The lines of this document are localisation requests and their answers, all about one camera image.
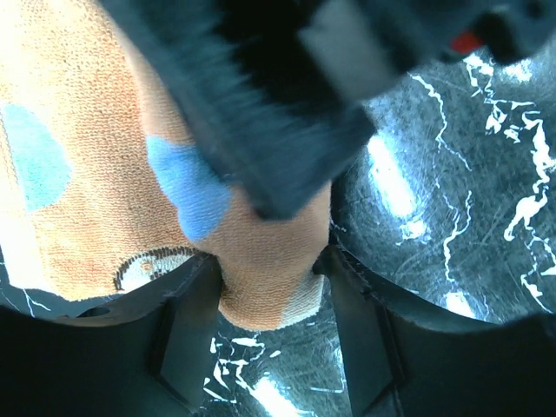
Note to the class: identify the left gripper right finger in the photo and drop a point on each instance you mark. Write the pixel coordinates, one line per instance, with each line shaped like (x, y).
(404, 356)

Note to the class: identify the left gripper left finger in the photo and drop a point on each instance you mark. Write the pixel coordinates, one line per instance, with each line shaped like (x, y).
(146, 353)

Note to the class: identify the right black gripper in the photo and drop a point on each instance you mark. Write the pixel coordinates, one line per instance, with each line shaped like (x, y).
(273, 90)

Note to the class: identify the orange blue patterned towel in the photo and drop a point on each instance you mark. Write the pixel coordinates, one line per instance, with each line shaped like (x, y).
(103, 189)

